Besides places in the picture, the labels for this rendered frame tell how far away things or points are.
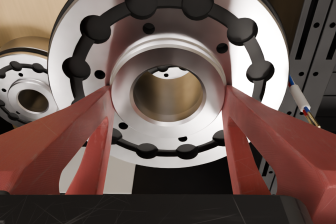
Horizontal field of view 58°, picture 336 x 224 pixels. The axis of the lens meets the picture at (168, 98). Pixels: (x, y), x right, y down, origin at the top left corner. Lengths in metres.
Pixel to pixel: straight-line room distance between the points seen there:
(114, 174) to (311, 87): 0.21
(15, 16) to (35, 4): 0.02
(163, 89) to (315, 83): 0.11
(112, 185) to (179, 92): 0.19
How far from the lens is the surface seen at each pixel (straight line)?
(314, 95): 0.22
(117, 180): 0.33
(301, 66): 0.21
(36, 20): 0.31
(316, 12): 0.19
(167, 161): 0.16
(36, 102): 0.34
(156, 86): 0.15
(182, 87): 0.15
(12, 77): 0.32
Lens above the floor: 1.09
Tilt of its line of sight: 51 degrees down
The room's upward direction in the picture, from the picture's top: 177 degrees counter-clockwise
